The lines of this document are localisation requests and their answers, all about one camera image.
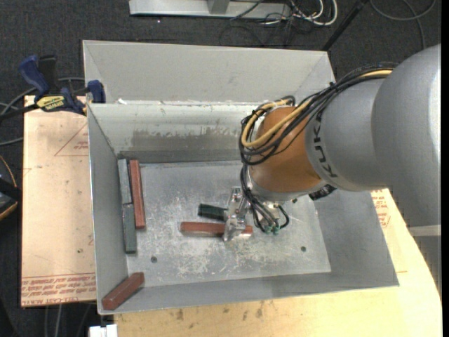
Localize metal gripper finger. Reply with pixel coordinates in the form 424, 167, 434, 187
225, 211, 243, 228
222, 226, 247, 242

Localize red-brown block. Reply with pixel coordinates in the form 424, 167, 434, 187
180, 221, 254, 239
101, 271, 146, 312
128, 159, 147, 230

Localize dark green flat block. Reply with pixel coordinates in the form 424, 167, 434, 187
197, 203, 228, 221
116, 158, 133, 206
122, 203, 138, 255

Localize grey metal bin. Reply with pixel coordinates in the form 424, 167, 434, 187
82, 39, 400, 316

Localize brown cardboard board red print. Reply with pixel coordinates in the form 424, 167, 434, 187
20, 95, 98, 308

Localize black cylinder on white bracket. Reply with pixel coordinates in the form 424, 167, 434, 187
307, 183, 338, 201

